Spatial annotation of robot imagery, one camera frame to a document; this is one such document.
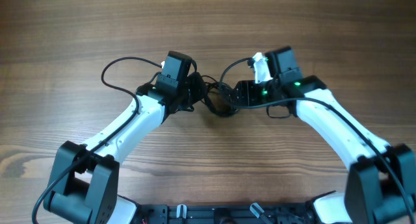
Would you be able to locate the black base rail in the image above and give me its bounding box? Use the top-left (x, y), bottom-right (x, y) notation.
top-left (131, 203), bottom-right (317, 224)

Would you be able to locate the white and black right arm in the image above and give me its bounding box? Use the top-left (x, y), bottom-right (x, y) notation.
top-left (230, 47), bottom-right (415, 223)

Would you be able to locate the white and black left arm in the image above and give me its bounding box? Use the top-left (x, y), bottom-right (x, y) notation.
top-left (32, 51), bottom-right (203, 223)

